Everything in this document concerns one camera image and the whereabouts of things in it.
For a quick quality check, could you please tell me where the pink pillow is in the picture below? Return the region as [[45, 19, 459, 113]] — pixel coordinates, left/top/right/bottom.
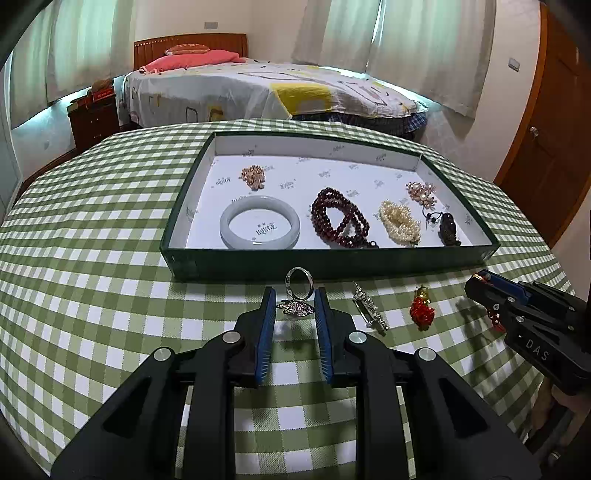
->
[[139, 50, 245, 75]]

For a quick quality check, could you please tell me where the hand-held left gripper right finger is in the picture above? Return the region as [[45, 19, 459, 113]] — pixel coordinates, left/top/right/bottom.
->
[[314, 286, 541, 480]]

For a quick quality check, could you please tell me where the silver bar brooch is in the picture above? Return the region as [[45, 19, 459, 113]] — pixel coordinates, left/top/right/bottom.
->
[[352, 281, 389, 334]]

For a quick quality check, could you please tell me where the wooden bed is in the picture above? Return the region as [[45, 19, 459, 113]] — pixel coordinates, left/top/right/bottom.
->
[[122, 33, 428, 139]]

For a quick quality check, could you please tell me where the pearl flower brooch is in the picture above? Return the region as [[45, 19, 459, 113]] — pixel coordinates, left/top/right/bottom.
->
[[405, 181, 437, 208]]

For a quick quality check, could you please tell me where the brown wooden door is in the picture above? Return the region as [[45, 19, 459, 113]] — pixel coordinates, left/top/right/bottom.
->
[[493, 4, 591, 250]]

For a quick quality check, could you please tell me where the dark green shallow box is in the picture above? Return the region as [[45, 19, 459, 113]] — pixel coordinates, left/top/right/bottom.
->
[[159, 130, 502, 282]]

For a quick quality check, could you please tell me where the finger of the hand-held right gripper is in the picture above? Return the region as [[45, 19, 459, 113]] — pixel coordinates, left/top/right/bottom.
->
[[471, 270, 530, 301], [464, 277, 514, 320]]

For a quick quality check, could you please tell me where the blue plaid sheet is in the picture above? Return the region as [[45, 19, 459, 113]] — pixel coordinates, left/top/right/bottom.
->
[[291, 111, 428, 139]]

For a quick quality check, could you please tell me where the black corded pendant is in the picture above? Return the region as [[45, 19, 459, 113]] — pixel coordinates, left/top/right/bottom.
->
[[422, 206, 462, 247]]

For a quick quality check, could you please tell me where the white sheer curtain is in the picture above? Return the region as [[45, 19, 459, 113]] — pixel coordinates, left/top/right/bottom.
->
[[367, 0, 497, 118], [9, 0, 61, 130], [46, 0, 139, 104], [291, 0, 382, 77]]

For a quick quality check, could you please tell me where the silver butterfly ring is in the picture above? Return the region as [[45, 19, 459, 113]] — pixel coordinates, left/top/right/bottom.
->
[[276, 267, 317, 319]]

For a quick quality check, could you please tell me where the green checkered tablecloth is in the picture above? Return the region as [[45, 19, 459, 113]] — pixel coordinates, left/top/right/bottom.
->
[[0, 119, 575, 480]]

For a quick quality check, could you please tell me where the white pearl necklace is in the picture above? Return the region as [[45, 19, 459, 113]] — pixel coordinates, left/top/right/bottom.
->
[[379, 199, 422, 247]]

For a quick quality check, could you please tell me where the dark red bead necklace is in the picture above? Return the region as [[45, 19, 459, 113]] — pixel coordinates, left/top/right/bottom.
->
[[311, 186, 379, 250]]

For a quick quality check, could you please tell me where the dark wooden nightstand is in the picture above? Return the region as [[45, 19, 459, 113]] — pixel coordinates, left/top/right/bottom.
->
[[68, 90, 121, 151]]

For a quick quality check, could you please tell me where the glass wardrobe door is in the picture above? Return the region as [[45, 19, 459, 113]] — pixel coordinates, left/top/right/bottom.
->
[[0, 69, 24, 217]]

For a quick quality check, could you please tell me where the patterned white bedsheet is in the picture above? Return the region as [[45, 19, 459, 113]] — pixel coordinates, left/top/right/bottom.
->
[[124, 59, 428, 127]]

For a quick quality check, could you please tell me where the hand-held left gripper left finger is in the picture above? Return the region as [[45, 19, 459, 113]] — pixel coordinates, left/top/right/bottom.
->
[[50, 286, 278, 480]]

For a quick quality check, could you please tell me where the red and gold charm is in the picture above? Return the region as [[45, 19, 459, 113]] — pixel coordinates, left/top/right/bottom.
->
[[409, 285, 435, 331]]

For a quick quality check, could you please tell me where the pale jade bangle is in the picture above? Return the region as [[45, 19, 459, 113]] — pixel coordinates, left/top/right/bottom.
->
[[220, 196, 301, 250]]

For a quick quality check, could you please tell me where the rose gold brooch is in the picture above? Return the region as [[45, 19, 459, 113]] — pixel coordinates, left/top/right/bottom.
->
[[239, 165, 266, 190]]

